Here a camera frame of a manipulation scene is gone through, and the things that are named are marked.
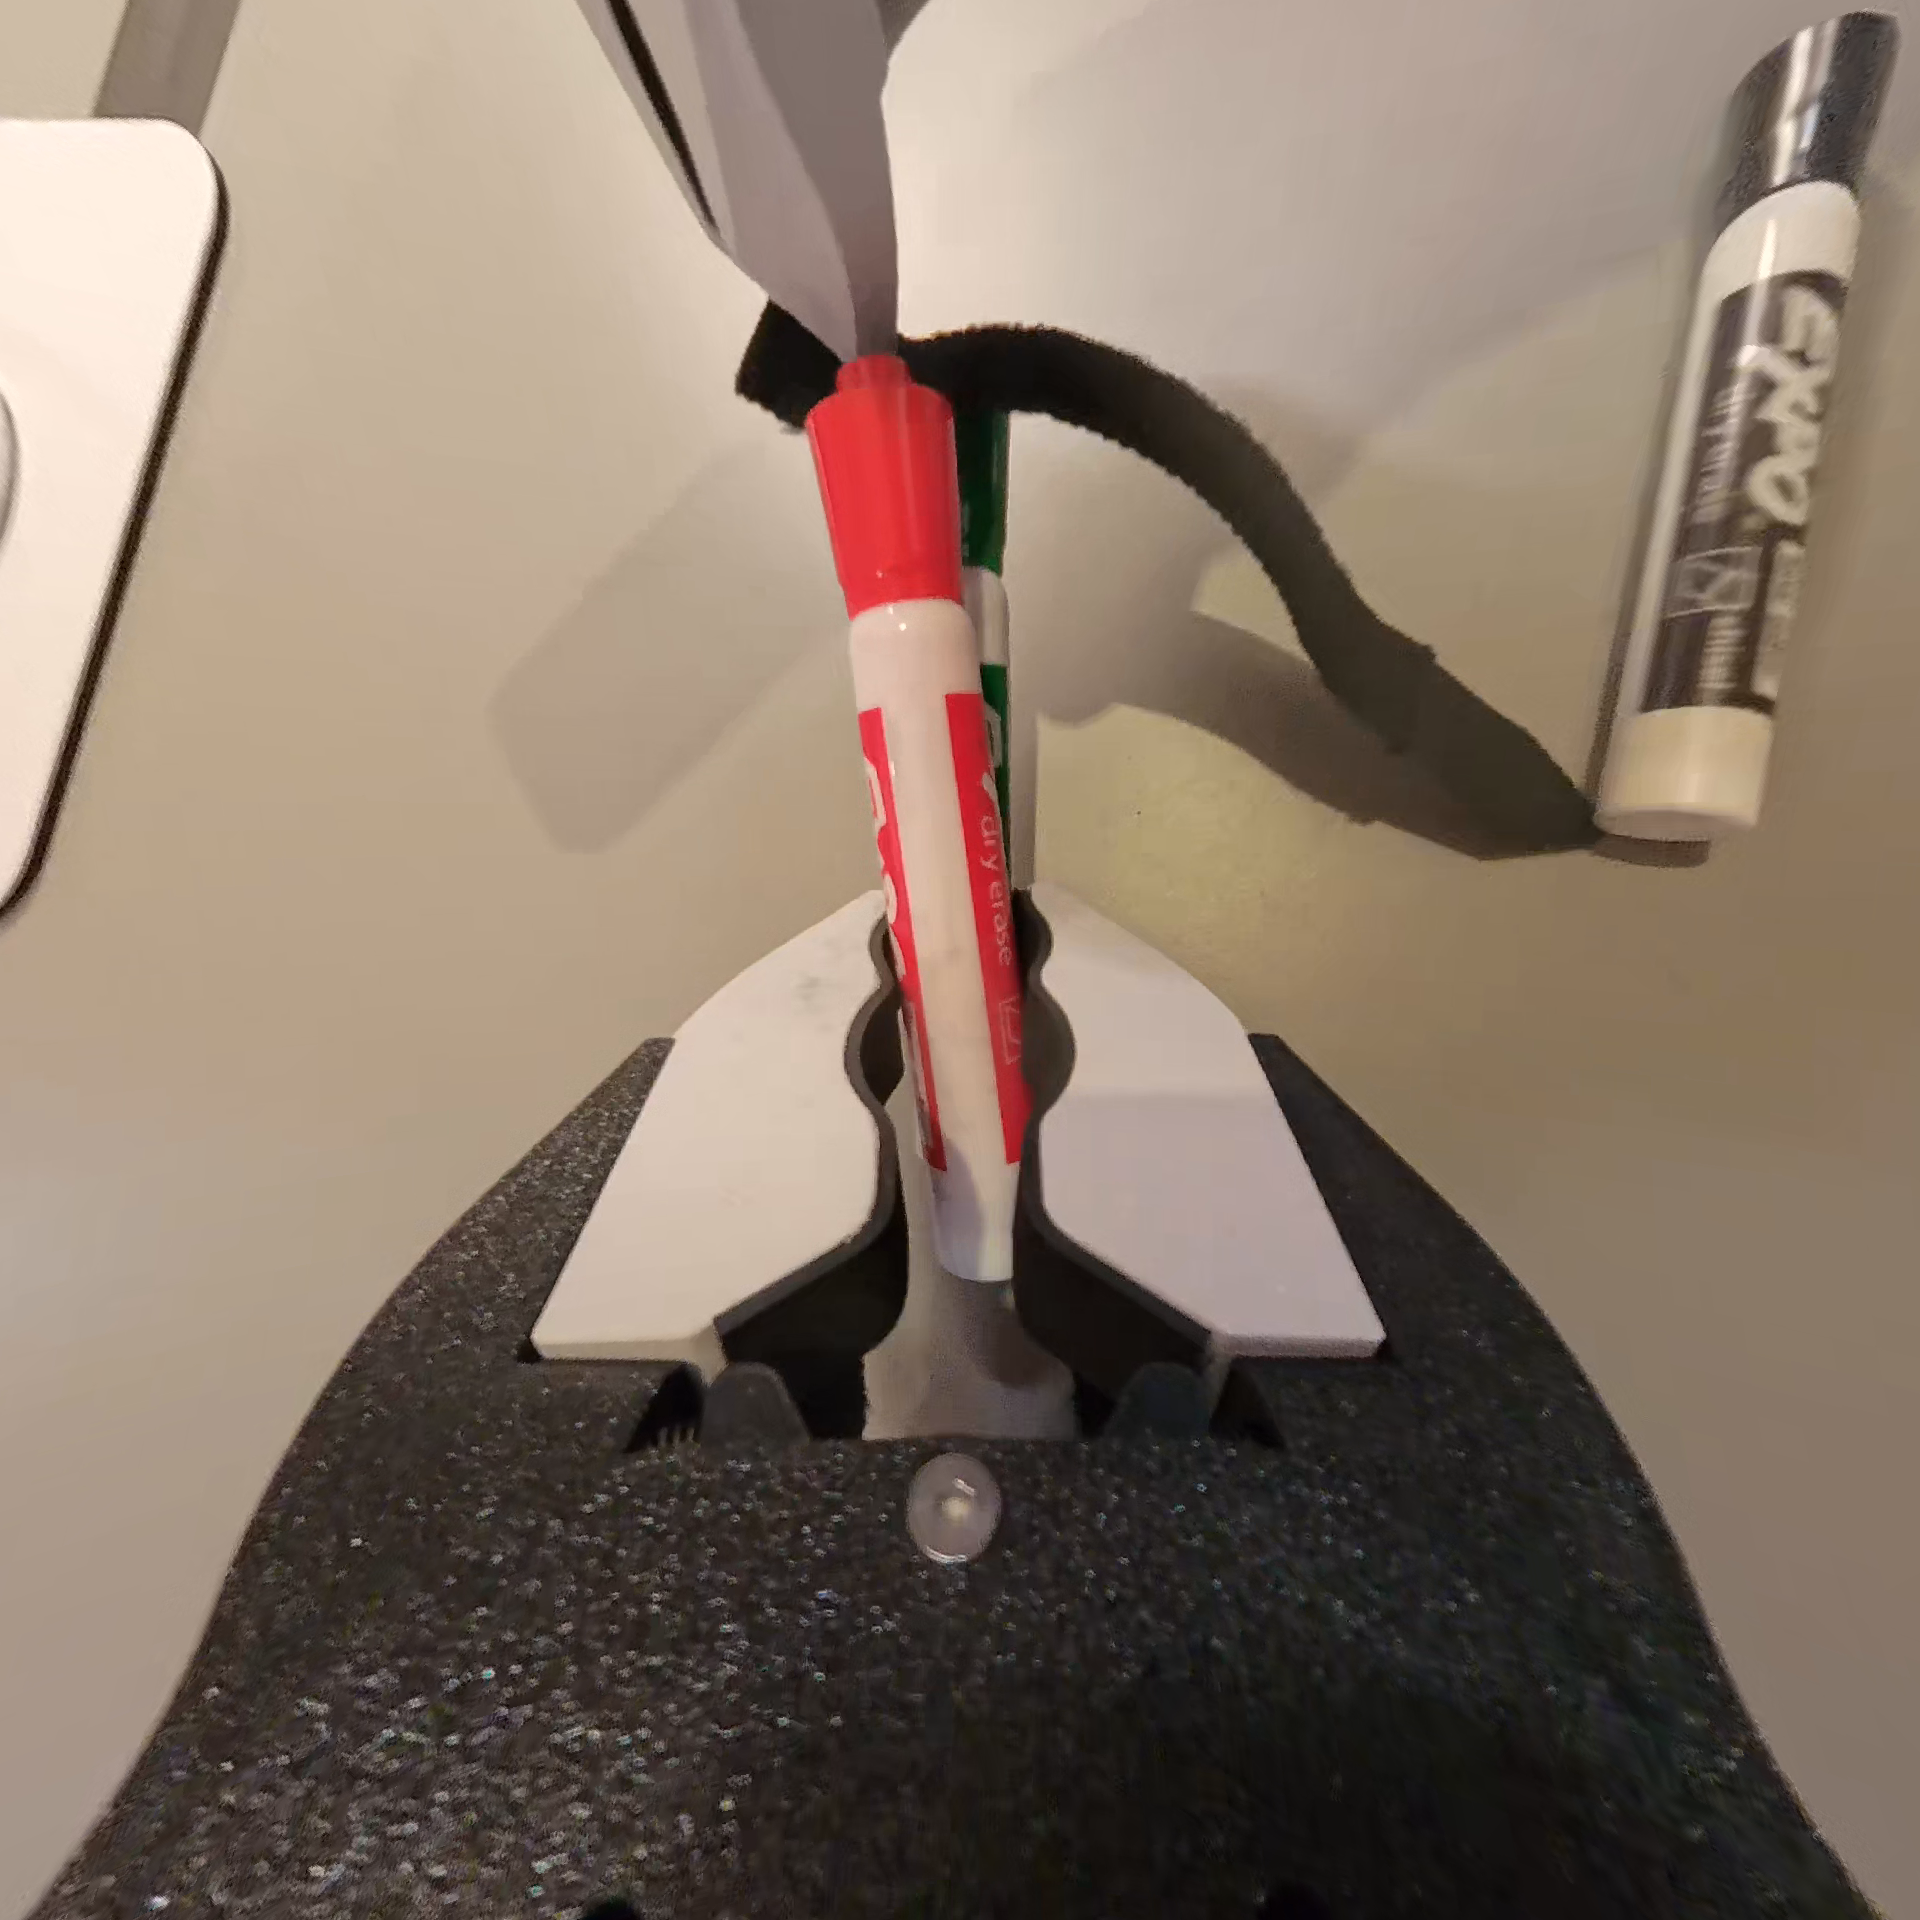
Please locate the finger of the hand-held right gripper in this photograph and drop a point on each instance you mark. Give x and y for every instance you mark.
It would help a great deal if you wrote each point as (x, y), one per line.
(796, 152)

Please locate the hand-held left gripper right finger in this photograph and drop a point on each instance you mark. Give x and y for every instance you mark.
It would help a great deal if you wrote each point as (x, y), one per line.
(1200, 1188)

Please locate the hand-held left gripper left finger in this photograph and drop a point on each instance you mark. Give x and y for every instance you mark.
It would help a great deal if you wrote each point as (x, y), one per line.
(707, 1188)

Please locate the red marker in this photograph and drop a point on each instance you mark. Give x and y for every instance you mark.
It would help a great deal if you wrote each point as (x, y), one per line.
(901, 511)

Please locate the green marker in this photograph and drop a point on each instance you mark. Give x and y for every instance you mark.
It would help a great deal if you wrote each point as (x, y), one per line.
(988, 602)

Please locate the black marker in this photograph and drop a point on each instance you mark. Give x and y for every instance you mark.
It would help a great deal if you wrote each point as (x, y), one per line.
(1740, 452)

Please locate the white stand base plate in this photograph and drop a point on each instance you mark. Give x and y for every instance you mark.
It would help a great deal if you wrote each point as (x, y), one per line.
(75, 452)

